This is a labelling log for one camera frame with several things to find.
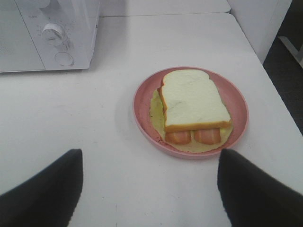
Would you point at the white table leg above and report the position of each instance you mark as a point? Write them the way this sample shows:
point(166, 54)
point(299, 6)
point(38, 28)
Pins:
point(297, 54)

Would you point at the white microwave oven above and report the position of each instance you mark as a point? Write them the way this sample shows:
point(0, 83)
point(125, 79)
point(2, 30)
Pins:
point(79, 18)

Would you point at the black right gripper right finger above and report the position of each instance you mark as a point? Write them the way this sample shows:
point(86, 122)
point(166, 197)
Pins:
point(252, 198)

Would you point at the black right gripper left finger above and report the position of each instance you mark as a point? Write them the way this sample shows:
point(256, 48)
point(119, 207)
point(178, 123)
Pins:
point(49, 198)

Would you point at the white microwave door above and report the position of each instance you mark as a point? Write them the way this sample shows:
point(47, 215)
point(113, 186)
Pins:
point(17, 50)

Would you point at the yellow egg sheet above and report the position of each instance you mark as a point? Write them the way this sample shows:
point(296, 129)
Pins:
point(194, 147)

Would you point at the round door release button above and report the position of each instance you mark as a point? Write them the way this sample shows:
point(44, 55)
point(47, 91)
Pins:
point(64, 59)

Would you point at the pink round plate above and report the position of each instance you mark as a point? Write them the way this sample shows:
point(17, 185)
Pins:
point(230, 95)

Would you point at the white upper microwave knob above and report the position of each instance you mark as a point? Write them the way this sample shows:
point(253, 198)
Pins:
point(47, 4)

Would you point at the white lower timer knob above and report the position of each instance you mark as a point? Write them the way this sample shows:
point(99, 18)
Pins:
point(54, 34)

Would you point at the sausage piece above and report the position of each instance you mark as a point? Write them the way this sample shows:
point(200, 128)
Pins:
point(181, 138)
point(208, 136)

